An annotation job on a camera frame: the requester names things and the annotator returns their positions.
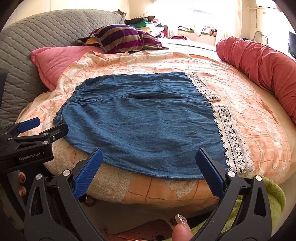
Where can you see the white bed sheet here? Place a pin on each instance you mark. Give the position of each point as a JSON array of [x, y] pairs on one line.
[[187, 46]]

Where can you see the blue denim lace-trimmed pants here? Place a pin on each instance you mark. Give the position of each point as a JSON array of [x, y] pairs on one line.
[[153, 124]]

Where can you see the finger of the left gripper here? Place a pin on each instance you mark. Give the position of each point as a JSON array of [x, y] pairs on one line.
[[27, 125], [53, 134]]

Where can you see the green sleeve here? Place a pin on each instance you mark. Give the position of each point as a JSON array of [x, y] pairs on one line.
[[277, 202]]

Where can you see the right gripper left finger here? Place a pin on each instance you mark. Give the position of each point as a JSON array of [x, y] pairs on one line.
[[53, 209]]

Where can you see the purple striped pillow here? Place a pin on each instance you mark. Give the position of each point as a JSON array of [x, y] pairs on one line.
[[121, 38]]

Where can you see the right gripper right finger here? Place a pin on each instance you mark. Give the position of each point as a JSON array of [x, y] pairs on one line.
[[243, 211]]

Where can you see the red bolster cushion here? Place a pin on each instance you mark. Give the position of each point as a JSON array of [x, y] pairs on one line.
[[268, 68]]

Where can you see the grey quilted headboard cover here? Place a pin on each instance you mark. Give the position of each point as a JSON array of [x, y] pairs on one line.
[[50, 29]]

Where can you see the clothes on window sill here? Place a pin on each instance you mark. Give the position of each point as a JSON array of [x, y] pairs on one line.
[[203, 30]]

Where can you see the left hand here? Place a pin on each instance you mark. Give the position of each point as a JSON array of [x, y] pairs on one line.
[[21, 179]]

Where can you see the pile of clothes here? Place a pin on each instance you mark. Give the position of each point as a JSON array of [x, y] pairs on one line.
[[150, 25]]

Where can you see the pink quilted pillow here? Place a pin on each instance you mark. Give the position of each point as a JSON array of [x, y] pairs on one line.
[[52, 61]]

